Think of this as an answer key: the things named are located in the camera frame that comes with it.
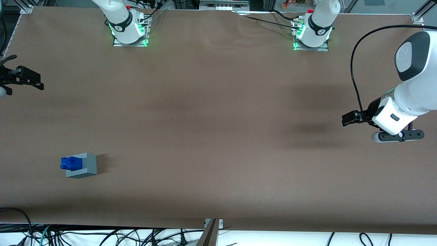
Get aluminium profile bar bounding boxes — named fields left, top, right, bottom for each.
left=196, top=219, right=219, bottom=246

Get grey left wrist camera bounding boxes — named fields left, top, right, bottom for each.
left=371, top=129, right=425, bottom=143

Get black looped floor cable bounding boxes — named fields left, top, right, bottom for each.
left=0, top=207, right=33, bottom=246

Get aluminium corner bracket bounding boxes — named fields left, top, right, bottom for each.
left=411, top=0, right=437, bottom=25
left=15, top=0, right=34, bottom=15

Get long black table cable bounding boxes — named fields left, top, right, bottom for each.
left=234, top=11, right=301, bottom=31

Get teal floor cable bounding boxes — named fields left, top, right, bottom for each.
left=40, top=225, right=52, bottom=246

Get gray square base block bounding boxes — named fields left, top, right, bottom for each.
left=66, top=153, right=98, bottom=179

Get short black table cable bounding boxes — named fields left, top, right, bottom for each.
left=270, top=10, right=302, bottom=22

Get white power strip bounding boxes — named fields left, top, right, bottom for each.
left=199, top=0, right=250, bottom=11

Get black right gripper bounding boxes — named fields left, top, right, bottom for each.
left=0, top=55, right=44, bottom=95

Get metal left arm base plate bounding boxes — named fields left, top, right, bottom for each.
left=293, top=19, right=329, bottom=52

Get blue plastic part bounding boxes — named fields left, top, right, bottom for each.
left=60, top=156, right=84, bottom=171

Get brown paper table cover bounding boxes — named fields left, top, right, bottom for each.
left=0, top=6, right=437, bottom=236

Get colourful packets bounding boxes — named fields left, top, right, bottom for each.
left=282, top=0, right=309, bottom=9

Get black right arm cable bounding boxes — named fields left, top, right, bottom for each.
left=0, top=14, right=8, bottom=57

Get black cable at arm base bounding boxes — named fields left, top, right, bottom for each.
left=138, top=0, right=168, bottom=22

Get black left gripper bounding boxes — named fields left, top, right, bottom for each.
left=342, top=97, right=391, bottom=127

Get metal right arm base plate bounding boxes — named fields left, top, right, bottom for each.
left=113, top=13, right=150, bottom=47

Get black cable with plug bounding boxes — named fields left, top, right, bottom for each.
left=150, top=228, right=192, bottom=246

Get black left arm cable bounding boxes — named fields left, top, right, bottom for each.
left=350, top=25, right=437, bottom=120

